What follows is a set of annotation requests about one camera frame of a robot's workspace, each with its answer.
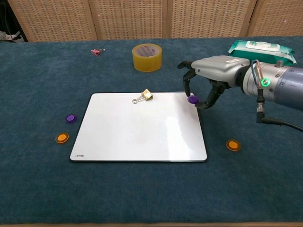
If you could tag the woven wicker screen panel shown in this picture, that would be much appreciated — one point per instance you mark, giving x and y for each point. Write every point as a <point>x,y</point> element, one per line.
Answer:
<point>210,19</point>
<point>127,19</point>
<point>279,16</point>
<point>54,19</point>

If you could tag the orange round magnet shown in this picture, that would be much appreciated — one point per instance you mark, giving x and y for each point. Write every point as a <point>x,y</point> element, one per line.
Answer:
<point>62,137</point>
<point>233,145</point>

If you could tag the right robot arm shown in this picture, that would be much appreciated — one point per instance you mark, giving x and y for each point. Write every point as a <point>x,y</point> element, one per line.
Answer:
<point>284,87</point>

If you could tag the white magnetic board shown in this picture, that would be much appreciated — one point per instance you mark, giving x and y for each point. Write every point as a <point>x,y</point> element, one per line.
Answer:
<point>142,132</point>

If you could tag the green wet wipes pack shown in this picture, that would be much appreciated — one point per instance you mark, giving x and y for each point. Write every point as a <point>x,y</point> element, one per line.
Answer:
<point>239,50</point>

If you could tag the blue felt table mat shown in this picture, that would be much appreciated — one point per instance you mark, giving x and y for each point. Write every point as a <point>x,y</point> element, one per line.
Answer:
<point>151,189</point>

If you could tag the yellow packing tape roll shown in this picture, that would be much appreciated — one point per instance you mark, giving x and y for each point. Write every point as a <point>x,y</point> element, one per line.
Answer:
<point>146,63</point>

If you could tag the gold binder clip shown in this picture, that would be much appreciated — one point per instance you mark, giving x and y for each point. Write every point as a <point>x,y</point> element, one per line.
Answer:
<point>147,94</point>

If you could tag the pink binder clip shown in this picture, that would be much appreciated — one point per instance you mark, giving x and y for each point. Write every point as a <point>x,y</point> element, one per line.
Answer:
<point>95,52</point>

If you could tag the purple round magnet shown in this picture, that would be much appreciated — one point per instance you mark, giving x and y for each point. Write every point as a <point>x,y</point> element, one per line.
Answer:
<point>193,99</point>
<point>70,118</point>

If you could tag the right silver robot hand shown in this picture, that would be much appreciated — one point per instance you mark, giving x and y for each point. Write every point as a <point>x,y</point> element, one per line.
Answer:
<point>217,68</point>

